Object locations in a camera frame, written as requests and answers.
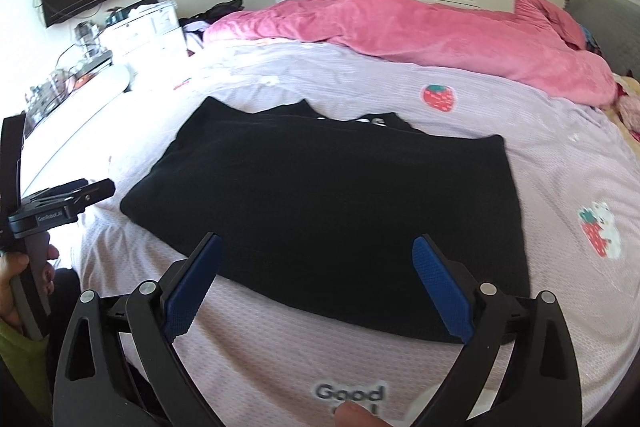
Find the grey quilted headboard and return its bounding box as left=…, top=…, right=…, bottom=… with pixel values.
left=564, top=0, right=640, bottom=79

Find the green sleeve forearm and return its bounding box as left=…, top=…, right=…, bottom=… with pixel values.
left=0, top=321, right=52, bottom=421

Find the pink velvet duvet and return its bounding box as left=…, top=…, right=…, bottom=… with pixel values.
left=204, top=0, right=617, bottom=106

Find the right hand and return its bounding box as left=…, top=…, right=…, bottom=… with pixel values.
left=334, top=402, right=390, bottom=427

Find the lilac patterned bed sheet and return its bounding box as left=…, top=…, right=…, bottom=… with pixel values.
left=22, top=39, right=639, bottom=426

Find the fluffy pink garment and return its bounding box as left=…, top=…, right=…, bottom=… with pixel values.
left=615, top=76, right=640, bottom=141

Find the black clothes pile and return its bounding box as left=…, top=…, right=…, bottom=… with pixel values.
left=178, top=0, right=244, bottom=28

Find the left hand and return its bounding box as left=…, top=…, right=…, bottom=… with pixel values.
left=0, top=244, right=60, bottom=334

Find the black orange sweatshirt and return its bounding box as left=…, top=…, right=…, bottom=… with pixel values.
left=120, top=98, right=530, bottom=342

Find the cluttered white side table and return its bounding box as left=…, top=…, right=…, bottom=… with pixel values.
left=25, top=0, right=186, bottom=134

